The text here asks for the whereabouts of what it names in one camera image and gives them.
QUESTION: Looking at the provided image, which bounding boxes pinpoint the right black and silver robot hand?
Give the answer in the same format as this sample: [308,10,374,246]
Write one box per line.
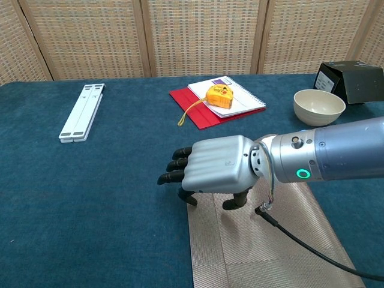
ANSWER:
[157,134,260,211]

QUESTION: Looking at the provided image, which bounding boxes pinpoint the grey woven placemat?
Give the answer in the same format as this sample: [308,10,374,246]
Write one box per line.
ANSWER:
[186,179,367,288]

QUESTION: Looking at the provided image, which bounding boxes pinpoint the white bowl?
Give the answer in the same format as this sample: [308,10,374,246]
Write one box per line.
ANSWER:
[293,89,347,127]

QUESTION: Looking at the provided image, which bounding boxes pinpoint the red folder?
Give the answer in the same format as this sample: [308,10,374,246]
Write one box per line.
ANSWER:
[169,86,267,131]

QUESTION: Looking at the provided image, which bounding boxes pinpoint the yellow tape measure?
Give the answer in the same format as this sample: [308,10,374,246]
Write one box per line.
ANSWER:
[177,84,234,127]

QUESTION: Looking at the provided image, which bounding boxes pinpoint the white spiral notebook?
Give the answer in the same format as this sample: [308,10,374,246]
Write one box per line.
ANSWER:
[187,76,267,119]

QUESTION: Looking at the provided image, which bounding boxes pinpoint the bamboo folding screen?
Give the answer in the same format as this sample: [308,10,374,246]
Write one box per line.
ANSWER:
[0,0,384,87]

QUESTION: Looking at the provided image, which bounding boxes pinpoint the blue table cloth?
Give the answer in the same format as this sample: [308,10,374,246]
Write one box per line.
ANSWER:
[0,73,384,288]

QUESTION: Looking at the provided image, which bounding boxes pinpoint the white folding laptop stand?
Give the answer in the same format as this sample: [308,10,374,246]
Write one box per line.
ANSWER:
[58,83,106,143]

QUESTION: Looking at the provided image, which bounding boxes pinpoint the black cardboard box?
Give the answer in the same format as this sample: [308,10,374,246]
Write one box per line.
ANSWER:
[313,61,384,105]

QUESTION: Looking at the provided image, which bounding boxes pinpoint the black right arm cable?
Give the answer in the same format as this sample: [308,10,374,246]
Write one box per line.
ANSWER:
[254,201,384,282]

